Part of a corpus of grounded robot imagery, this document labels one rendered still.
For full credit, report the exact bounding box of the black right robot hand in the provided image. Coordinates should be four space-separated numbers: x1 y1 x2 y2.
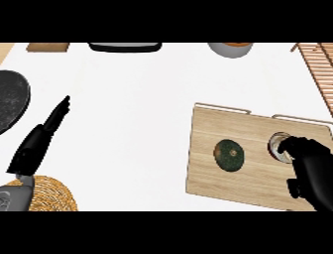
275 136 333 212

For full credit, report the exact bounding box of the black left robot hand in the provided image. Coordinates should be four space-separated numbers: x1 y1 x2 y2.
5 95 72 177

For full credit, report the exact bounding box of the pale wooden tray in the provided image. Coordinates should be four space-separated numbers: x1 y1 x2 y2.
184 102 333 212

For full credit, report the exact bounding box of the wooden slatted tiered shelf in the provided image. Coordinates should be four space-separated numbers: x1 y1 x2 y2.
289 43 333 137

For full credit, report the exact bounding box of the woven wicker basket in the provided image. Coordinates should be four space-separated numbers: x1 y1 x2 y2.
4 175 80 212

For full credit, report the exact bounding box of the dark green round vegetable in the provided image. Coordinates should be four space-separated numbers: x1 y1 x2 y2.
213 138 247 173

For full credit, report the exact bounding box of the small brown wooden block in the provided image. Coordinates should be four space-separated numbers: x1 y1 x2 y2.
24 43 72 54

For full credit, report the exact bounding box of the grey pot with orange content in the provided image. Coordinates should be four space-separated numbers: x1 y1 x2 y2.
207 43 253 60

